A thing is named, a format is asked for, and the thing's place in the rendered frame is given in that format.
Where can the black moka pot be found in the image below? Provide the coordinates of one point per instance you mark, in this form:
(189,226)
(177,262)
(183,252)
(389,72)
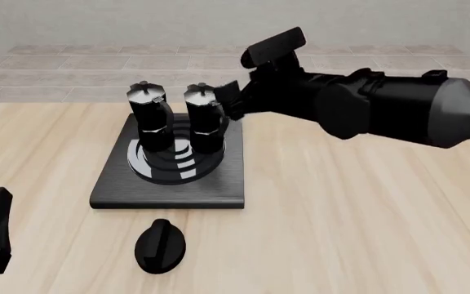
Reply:
(147,116)
(202,122)

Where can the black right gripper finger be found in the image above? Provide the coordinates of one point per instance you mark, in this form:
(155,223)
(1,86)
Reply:
(227,93)
(236,111)

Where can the flat black stove plate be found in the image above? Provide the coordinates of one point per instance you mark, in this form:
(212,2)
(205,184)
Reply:
(218,190)

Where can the round black stove knob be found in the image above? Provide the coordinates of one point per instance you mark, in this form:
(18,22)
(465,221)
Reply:
(159,248)

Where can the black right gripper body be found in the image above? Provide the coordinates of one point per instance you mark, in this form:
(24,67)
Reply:
(261,92)

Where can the small black plate on stalk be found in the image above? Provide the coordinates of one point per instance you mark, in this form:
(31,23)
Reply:
(273,46)

